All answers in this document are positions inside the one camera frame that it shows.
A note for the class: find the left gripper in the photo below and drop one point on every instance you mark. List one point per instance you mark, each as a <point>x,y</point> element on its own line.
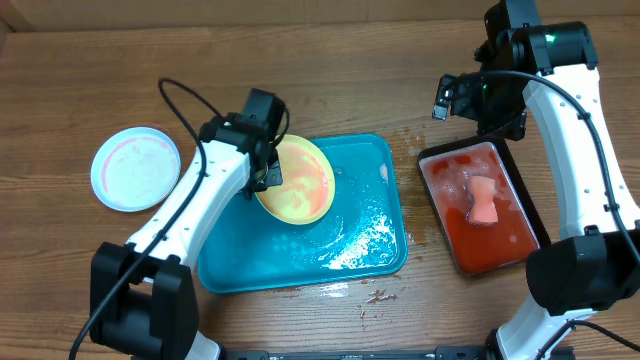
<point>273,178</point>

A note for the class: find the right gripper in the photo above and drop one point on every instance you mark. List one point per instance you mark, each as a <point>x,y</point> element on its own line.
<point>512,125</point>

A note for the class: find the yellow plate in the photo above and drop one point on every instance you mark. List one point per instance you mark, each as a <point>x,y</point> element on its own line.
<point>308,183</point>

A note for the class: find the green and pink sponge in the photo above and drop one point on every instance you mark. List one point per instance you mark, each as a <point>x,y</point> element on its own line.
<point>483,210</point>

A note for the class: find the light blue plate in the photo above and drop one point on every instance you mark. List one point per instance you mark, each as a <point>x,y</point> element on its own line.
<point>135,169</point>

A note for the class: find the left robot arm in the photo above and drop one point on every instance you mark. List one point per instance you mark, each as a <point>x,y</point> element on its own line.
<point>143,300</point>

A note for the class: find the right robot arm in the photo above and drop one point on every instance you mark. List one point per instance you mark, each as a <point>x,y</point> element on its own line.
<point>551,71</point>

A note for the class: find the black tray with red water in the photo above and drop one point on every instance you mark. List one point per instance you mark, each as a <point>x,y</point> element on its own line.
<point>446,170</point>

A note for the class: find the teal plastic tray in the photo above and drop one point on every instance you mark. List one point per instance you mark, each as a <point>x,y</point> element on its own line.
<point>361,235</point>

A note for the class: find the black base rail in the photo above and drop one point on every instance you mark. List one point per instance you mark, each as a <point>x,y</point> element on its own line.
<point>439,353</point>

